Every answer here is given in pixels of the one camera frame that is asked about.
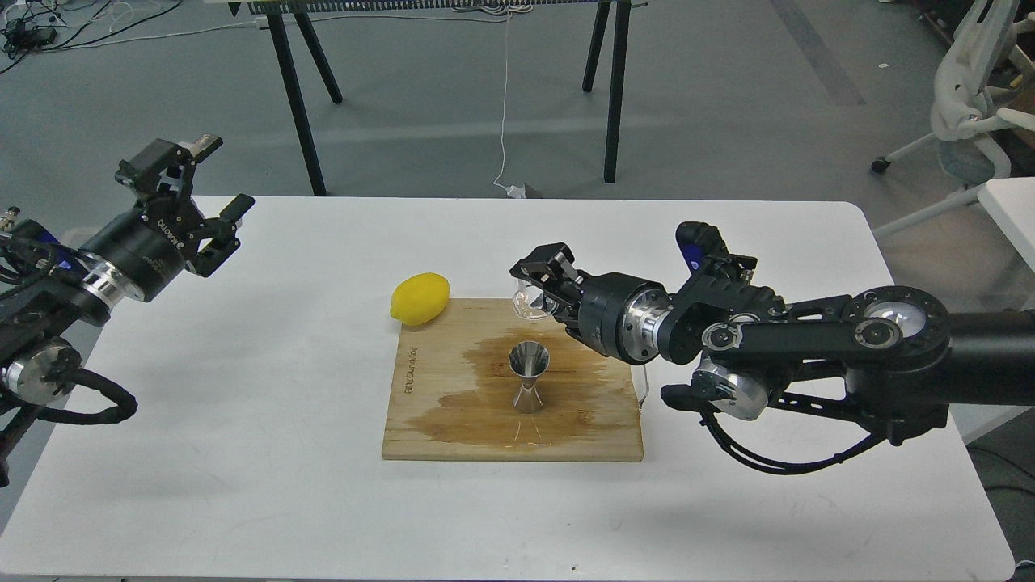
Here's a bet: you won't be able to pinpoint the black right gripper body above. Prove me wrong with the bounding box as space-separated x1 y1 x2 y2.
558 273 670 365

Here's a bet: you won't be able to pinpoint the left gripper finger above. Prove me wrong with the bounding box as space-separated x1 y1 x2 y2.
115 133 223 209
191 194 255 277

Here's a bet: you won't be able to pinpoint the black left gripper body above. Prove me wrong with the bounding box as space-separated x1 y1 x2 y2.
81 198 204 302

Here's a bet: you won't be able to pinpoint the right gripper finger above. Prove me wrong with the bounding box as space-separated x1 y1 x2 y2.
510 242 583 303

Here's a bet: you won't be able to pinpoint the small clear glass cup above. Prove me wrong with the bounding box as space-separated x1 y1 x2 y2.
513 279 558 320

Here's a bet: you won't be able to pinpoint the steel double jigger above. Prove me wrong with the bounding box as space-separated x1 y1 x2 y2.
508 340 550 414

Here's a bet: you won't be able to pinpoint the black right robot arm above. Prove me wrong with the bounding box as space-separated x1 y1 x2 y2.
510 221 1034 475

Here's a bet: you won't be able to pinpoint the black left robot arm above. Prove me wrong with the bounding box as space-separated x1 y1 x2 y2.
1 135 254 460

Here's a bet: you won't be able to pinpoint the wooden cutting board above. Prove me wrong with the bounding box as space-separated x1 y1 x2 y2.
382 298 644 462

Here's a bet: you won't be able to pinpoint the yellow lemon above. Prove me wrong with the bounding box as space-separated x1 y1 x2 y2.
391 272 450 327

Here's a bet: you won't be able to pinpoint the black-legged background table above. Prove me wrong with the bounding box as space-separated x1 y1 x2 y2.
228 0 648 197

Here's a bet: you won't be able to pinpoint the white side table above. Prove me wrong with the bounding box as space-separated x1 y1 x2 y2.
978 177 1034 270

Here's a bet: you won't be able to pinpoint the white office chair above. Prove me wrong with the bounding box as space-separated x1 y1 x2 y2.
870 1 1033 239

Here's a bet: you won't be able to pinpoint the white hanging cable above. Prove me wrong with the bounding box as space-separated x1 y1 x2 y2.
493 12 528 200

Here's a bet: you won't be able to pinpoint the tangled floor cables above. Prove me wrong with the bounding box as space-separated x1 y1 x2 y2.
0 0 260 78

